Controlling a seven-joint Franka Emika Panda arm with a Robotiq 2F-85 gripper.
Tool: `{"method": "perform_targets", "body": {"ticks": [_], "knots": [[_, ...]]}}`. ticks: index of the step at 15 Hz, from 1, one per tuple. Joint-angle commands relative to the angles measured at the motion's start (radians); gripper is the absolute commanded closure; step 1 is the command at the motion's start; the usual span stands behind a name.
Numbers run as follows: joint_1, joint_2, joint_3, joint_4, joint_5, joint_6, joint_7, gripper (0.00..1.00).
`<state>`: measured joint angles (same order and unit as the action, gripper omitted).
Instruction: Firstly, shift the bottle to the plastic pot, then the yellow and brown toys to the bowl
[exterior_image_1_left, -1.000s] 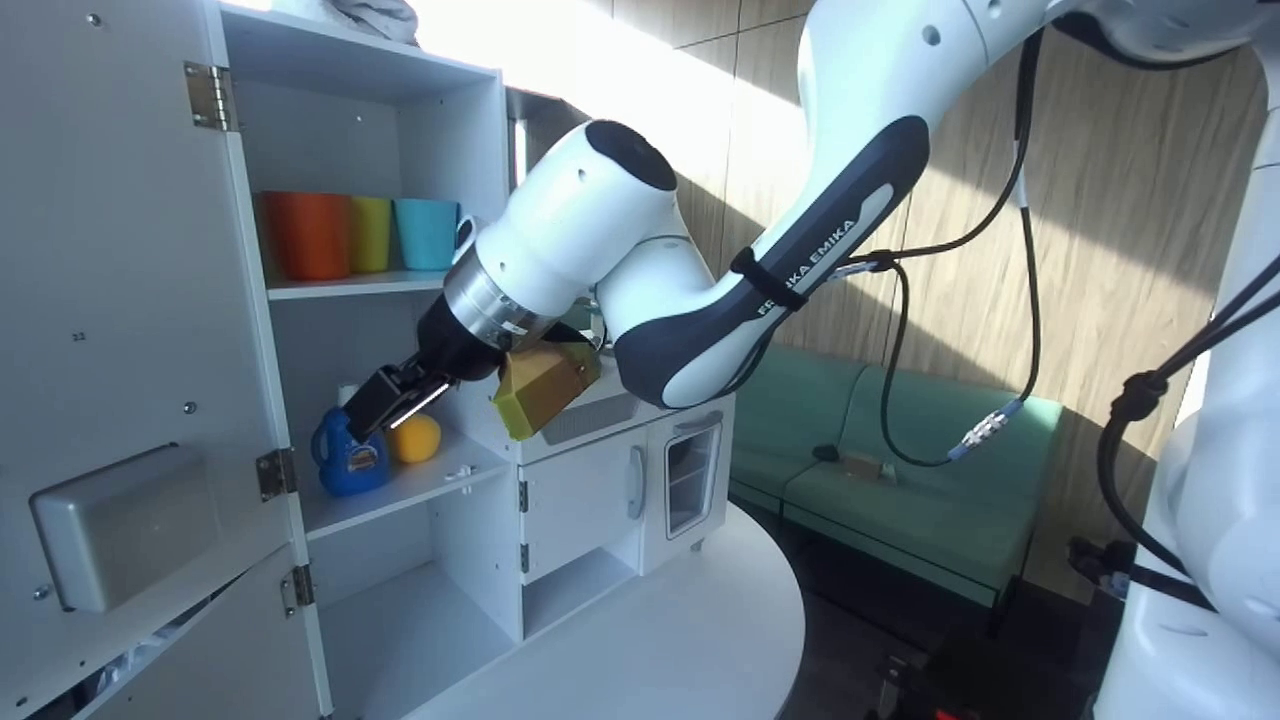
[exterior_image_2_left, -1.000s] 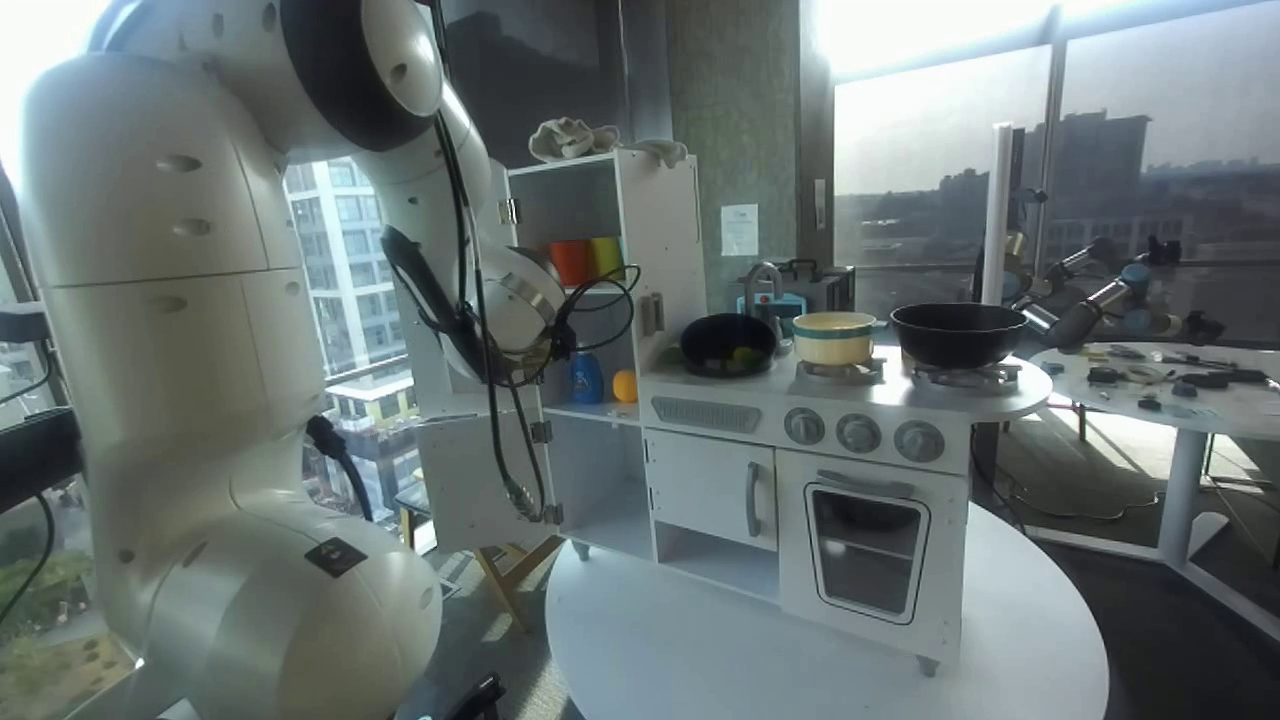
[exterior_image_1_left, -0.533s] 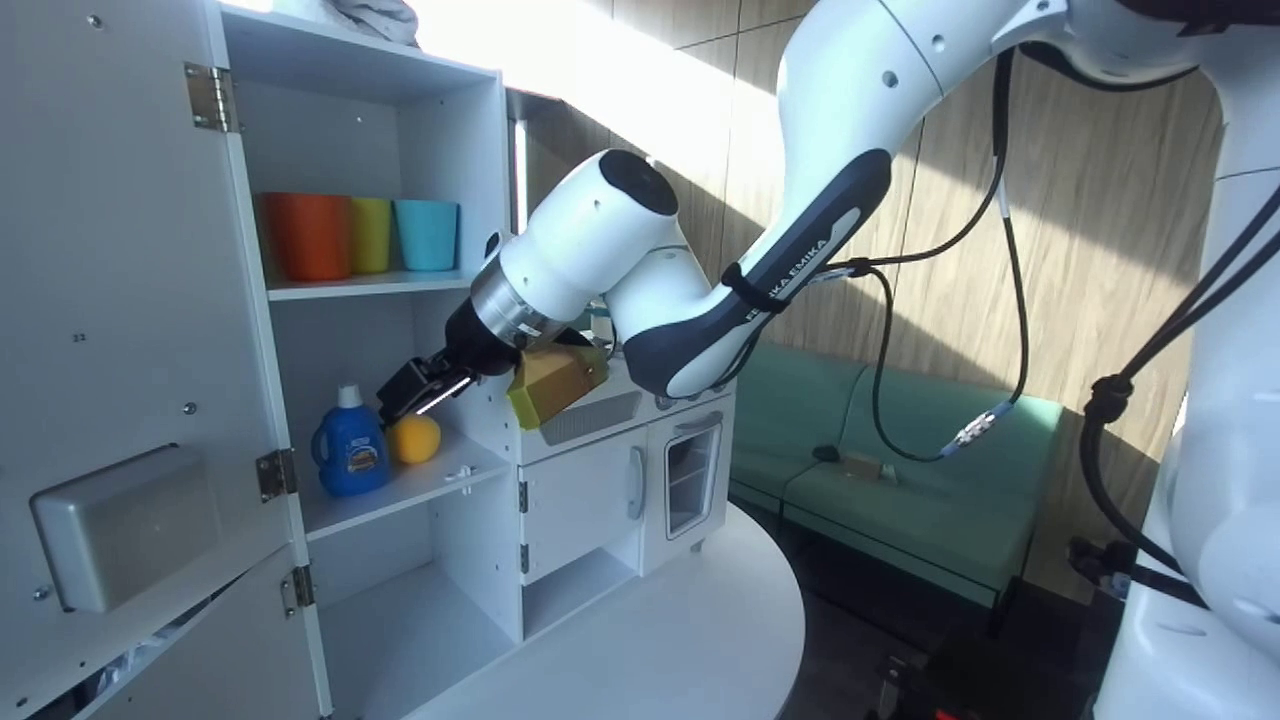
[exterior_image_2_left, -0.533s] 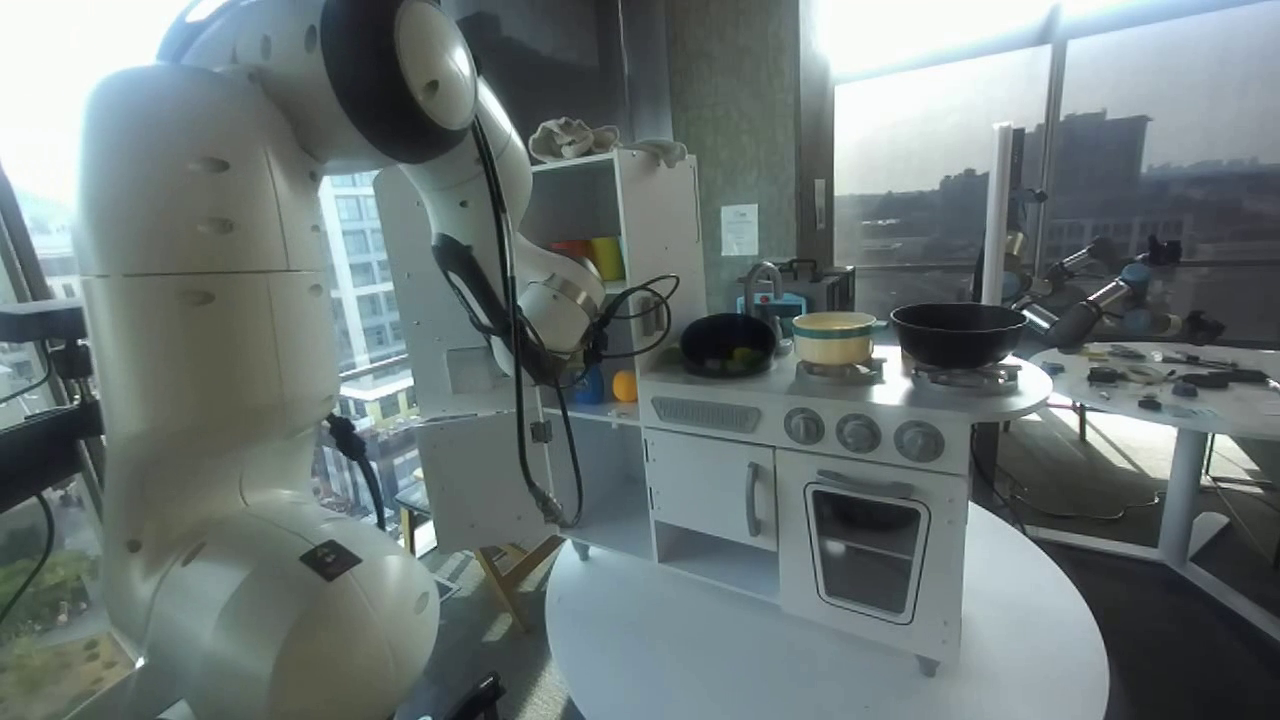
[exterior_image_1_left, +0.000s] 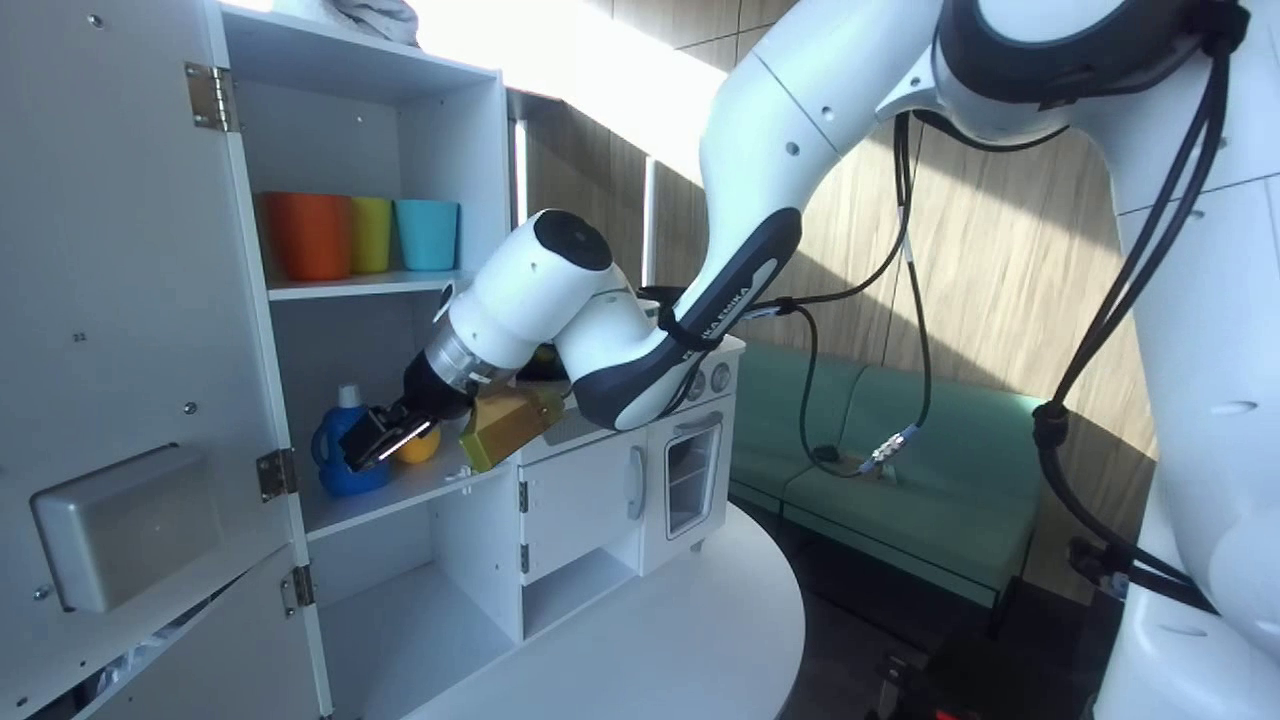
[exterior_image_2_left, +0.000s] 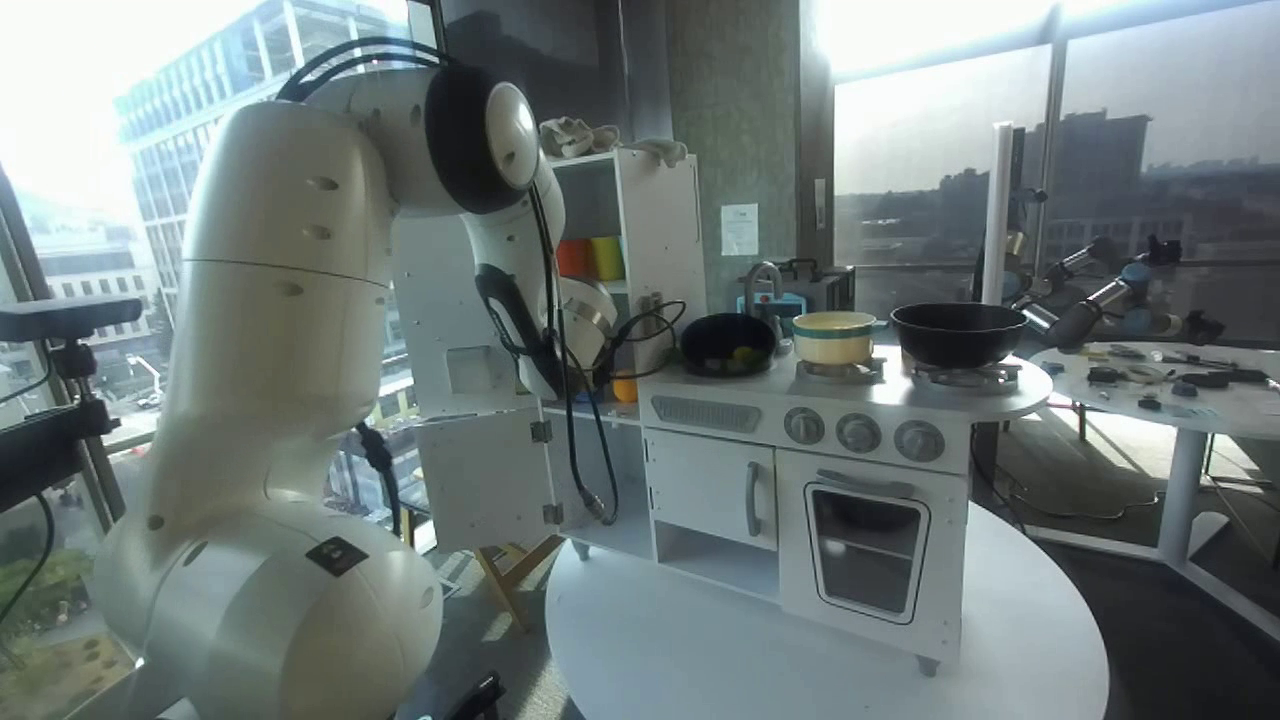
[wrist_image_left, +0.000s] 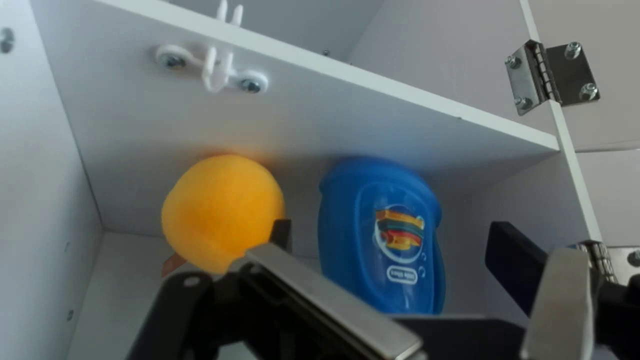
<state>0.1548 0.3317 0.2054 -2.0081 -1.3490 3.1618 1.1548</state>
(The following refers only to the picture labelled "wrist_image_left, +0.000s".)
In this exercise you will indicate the tall white cabinet door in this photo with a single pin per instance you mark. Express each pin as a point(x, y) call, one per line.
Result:
point(613, 181)

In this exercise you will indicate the silver door hinge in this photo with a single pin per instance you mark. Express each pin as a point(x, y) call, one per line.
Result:
point(551, 72)
point(603, 256)

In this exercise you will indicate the white plastic door catch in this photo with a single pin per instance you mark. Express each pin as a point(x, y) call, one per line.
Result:
point(212, 62)

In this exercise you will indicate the yellow round toy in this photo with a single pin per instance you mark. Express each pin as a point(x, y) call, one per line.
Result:
point(220, 206)

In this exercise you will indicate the white toy kitchen cabinet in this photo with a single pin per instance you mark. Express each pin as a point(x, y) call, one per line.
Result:
point(201, 113)

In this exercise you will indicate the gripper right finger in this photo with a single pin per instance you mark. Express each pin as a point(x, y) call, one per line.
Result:
point(561, 306)

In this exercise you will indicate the blue toy detergent bottle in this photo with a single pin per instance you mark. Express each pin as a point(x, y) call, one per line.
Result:
point(381, 232)

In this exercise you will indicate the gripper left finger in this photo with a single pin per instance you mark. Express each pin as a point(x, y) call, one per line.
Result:
point(320, 300)

